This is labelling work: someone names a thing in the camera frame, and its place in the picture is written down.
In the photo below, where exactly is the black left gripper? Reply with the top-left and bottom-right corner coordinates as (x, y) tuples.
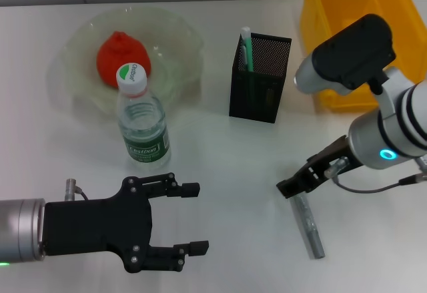
(43, 172), (210, 274)

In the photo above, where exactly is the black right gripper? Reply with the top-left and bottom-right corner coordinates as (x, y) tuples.
(276, 135), (363, 200)

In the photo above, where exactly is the grey pen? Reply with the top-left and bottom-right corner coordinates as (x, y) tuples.
(289, 195), (326, 260)

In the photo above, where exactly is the clear water bottle green label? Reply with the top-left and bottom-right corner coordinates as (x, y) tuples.
(115, 62), (171, 170)

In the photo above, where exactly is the mint green utility knife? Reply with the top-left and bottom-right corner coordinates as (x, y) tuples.
(240, 26), (255, 73)

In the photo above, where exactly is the orange fruit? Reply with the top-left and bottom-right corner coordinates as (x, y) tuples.
(96, 31), (151, 89)

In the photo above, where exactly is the black mesh pen holder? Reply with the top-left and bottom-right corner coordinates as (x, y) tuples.
(229, 32), (292, 124)

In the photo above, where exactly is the green glass fruit plate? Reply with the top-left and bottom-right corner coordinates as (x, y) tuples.
(49, 7), (205, 113)

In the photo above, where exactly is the yellow plastic bin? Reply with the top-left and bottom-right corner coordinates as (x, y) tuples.
(300, 0), (427, 112)

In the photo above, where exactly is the right arm cable with connector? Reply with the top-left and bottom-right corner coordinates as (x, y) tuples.
(325, 156), (427, 194)

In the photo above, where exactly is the arm cable with connector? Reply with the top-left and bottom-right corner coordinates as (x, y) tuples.
(65, 178), (89, 203)
(325, 156), (427, 194)

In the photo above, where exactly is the left arm cable with connector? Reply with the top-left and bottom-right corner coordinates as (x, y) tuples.
(65, 178), (89, 203)

